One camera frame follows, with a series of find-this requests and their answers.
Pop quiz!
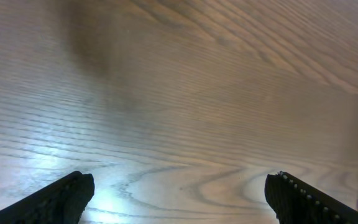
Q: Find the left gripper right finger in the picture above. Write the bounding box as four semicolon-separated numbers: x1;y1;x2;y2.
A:
264;171;358;224

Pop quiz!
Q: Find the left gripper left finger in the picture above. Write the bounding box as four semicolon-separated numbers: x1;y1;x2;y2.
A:
0;171;95;224

